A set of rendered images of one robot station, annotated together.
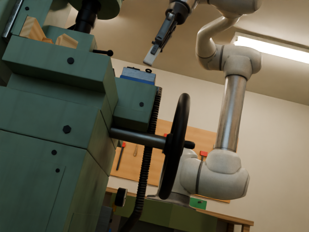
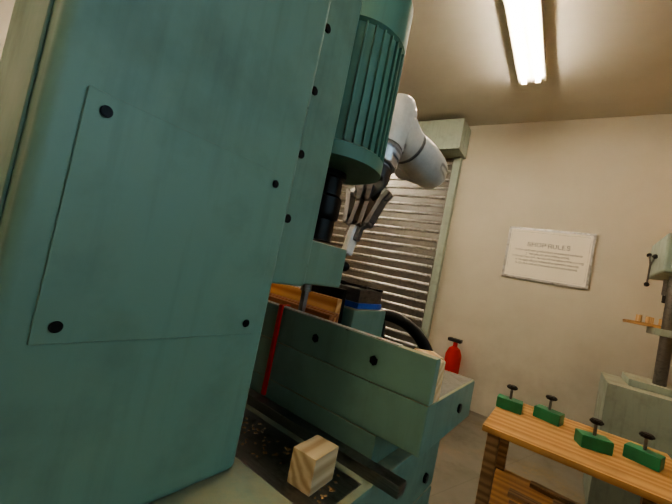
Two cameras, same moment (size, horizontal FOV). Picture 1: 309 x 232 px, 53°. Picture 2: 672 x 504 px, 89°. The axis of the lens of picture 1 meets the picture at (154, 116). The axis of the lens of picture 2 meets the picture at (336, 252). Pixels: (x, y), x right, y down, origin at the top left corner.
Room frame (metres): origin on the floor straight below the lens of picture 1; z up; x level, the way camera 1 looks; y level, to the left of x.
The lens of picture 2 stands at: (0.46, 0.73, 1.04)
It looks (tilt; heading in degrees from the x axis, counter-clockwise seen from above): 2 degrees up; 305
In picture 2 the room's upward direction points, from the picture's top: 12 degrees clockwise
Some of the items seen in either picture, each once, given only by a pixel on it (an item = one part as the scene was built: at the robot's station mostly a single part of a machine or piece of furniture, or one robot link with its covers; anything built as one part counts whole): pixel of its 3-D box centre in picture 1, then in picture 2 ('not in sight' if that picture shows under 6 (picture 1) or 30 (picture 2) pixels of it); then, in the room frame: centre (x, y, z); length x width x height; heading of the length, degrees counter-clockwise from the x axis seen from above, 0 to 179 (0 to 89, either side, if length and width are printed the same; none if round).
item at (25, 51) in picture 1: (98, 111); (313, 345); (0.87, 0.16, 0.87); 0.61 x 0.30 x 0.06; 178
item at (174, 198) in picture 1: (168, 199); not in sight; (1.48, -0.15, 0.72); 0.22 x 0.18 x 0.06; 58
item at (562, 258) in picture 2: not in sight; (546, 256); (0.68, -2.67, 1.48); 0.64 x 0.02 x 0.46; 1
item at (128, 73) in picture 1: (137, 82); (346, 290); (0.88, 0.07, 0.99); 0.13 x 0.11 x 0.06; 178
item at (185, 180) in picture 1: (180, 171); not in sight; (1.47, -0.18, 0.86); 0.18 x 0.16 x 0.22; 73
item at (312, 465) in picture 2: not in sight; (313, 463); (0.67, 0.40, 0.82); 0.04 x 0.03 x 0.04; 91
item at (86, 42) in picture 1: (69, 48); (302, 265); (0.84, 0.29, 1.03); 0.14 x 0.07 x 0.09; 88
